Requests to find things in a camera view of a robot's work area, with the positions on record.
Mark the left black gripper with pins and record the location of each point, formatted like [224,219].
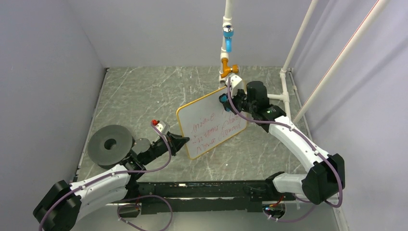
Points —
[175,142]

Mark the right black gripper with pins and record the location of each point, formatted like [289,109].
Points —
[239,92]

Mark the yellow framed whiteboard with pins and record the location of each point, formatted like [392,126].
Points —
[207,123]

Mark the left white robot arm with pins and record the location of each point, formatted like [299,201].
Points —
[126,158]

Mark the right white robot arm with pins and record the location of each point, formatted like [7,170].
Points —
[325,177]

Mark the orange faucet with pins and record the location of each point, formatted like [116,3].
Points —
[226,70]

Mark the blue pipe valve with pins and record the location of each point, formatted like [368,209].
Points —
[228,32]

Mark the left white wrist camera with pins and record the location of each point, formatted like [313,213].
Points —
[161,127]

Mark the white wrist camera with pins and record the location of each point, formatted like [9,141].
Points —
[236,83]
[161,127]

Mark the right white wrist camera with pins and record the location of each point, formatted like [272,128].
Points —
[236,83]

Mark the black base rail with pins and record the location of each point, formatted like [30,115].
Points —
[156,204]

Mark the aluminium frame rail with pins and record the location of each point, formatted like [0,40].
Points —
[209,191]

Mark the white pvc pipe frame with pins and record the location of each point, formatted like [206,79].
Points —
[340,55]

